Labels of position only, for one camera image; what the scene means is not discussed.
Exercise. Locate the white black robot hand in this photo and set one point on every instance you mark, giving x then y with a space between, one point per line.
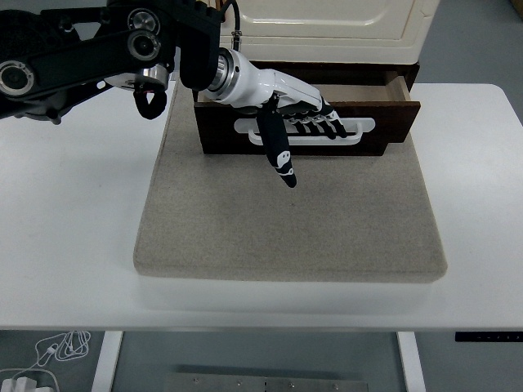
261 87

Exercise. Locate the dark brown wooden drawer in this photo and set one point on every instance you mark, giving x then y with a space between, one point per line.
388 126

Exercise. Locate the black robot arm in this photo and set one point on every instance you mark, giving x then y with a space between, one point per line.
81 61

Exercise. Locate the dark brown drawer housing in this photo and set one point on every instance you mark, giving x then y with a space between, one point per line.
327 67

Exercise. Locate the beige fabric mat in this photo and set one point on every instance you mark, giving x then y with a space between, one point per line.
286 224

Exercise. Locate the grey metal plate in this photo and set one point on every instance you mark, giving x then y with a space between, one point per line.
265 384

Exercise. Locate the white table leg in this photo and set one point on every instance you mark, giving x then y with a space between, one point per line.
410 359
107 359

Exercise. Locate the black table control panel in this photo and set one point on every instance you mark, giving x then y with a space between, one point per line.
490 337

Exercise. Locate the white power adapter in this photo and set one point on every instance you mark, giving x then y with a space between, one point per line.
24 384

